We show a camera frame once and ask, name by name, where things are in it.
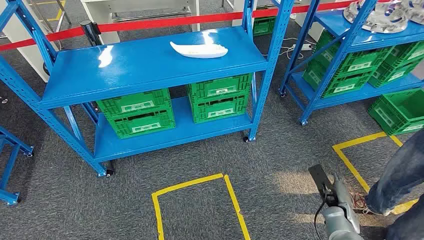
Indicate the white curved part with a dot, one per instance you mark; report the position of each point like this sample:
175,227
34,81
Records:
198,51

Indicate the white cabinet panel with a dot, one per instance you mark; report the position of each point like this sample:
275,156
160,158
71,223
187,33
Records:
23,63

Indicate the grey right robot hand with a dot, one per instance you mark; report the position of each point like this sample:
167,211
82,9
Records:
344,198

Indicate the green plastic crate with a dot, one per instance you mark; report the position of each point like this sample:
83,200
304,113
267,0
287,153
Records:
361,63
218,88
394,116
132,104
142,126
263,26
344,84
392,75
409,53
218,111

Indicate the white pillar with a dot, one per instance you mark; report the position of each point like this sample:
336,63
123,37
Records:
238,13

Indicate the person's leg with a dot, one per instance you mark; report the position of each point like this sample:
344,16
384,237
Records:
397,175
407,225

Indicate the blue metal shelf rack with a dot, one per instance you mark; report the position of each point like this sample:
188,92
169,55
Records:
10,165
331,23
139,69

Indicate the white power strip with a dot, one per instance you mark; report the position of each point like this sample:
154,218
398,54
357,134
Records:
302,47

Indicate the silver impeller part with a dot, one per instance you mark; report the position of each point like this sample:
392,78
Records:
381,20
415,11

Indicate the white workbench table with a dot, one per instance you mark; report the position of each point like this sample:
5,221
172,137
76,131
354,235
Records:
99,15

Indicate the black stanchion post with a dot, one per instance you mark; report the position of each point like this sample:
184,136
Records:
89,33

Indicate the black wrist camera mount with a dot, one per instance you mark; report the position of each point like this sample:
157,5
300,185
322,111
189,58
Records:
319,179

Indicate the red barrier belt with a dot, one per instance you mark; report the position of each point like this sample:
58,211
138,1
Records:
149,24

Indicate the steel tube frame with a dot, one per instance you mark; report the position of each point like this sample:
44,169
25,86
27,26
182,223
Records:
62,10

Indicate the black ribbed round base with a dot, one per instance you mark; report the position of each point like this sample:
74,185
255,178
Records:
45,69

